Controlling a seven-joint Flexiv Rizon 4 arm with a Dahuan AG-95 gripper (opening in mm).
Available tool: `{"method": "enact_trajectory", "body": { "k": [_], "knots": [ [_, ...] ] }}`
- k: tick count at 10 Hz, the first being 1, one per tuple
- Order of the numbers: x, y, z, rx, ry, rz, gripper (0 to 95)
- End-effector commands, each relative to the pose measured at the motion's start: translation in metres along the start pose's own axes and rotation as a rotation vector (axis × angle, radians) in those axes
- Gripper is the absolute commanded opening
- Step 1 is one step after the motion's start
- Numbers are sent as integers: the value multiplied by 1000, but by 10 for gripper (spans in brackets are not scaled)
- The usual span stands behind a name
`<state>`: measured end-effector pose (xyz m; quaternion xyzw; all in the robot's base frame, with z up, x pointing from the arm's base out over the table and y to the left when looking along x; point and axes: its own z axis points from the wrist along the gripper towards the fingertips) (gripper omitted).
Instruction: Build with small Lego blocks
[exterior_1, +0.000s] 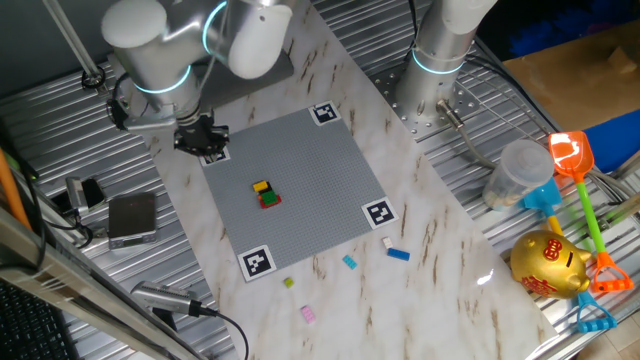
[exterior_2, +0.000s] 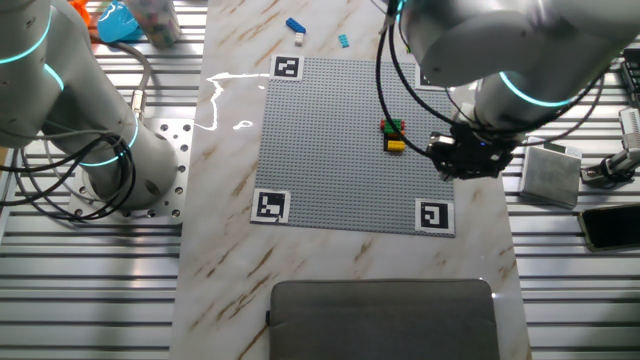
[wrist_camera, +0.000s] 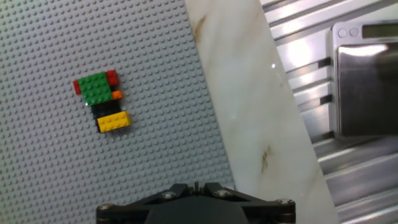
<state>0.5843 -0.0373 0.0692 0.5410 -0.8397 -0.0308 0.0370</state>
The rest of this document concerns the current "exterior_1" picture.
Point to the aluminium frame bar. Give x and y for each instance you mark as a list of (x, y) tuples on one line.
[(75, 285)]

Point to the brown cardboard box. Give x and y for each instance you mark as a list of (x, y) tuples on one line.
[(565, 85)]

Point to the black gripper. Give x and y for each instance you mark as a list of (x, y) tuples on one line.
[(197, 132)]

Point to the white Lego brick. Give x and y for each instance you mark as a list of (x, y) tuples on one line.
[(387, 243)]

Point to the small lime Lego brick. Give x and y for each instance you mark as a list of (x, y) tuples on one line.
[(288, 282)]

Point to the grey Lego baseplate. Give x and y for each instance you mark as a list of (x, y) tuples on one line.
[(300, 190)]

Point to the black white ArUco marker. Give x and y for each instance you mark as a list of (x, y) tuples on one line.
[(380, 213), (256, 263), (325, 113), (220, 157)]

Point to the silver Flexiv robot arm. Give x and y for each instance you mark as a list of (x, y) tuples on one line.
[(150, 60)]

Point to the gold piggy bank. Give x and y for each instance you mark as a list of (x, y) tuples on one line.
[(547, 265)]

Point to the cyan Lego brick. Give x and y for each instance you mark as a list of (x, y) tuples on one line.
[(350, 262)]

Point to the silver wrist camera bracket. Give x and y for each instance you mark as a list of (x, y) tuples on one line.
[(145, 122)]

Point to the yellow Lego brick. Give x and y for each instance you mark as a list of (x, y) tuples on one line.
[(260, 186)]

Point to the blue plastic sheet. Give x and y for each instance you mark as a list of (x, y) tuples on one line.
[(615, 140)]

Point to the red Lego brick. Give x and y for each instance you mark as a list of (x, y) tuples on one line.
[(274, 204)]

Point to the silver digital scale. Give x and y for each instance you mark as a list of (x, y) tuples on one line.
[(132, 217)]

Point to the black keyboard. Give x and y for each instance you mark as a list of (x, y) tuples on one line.
[(30, 330)]

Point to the pink Lego brick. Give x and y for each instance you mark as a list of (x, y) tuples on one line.
[(308, 314)]

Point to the silver metal pole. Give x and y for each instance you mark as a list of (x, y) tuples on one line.
[(75, 42)]

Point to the blue Lego brick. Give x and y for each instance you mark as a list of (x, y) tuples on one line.
[(398, 254)]

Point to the blue fuzzy fabric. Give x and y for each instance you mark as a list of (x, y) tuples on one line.
[(575, 25)]

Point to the silver depth camera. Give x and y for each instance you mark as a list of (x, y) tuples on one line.
[(160, 296)]

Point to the perforated metal robot base plate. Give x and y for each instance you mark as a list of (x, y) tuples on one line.
[(465, 102)]

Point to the orange pole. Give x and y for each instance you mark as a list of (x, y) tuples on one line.
[(10, 190)]

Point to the black Lego brick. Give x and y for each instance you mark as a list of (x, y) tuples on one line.
[(267, 190)]

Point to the clear plastic cup with bricks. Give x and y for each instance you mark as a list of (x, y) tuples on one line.
[(520, 170)]

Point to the grey fabric pad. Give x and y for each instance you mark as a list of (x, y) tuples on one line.
[(240, 85)]

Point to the green Lego plate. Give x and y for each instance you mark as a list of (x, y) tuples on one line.
[(268, 197)]

